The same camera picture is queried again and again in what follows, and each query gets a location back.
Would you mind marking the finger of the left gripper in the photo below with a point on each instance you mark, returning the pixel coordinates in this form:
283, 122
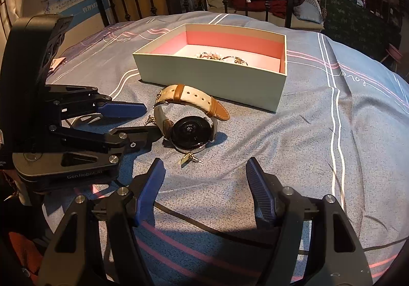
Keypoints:
122, 110
132, 139

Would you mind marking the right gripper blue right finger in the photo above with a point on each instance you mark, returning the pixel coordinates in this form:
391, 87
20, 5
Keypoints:
264, 202

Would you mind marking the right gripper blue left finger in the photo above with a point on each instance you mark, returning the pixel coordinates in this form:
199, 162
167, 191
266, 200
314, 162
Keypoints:
146, 188

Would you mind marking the gold flower earring with hoop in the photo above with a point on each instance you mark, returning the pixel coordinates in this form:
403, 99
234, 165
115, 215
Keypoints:
150, 120

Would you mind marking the watch with tan leather strap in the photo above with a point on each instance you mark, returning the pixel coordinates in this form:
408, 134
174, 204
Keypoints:
190, 134

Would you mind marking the gold bangle with flower charm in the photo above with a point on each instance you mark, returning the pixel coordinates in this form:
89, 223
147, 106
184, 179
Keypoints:
234, 60

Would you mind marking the striped grey-blue bed cover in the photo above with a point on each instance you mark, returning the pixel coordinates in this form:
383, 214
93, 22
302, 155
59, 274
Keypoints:
341, 128

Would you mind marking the pale green open gift box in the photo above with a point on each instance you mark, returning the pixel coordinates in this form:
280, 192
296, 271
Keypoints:
190, 55

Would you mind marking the white wicker hanging chair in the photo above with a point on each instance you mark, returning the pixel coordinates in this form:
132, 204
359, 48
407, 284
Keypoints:
307, 16

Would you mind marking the pink small stool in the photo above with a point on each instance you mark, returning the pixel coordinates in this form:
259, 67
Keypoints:
394, 53

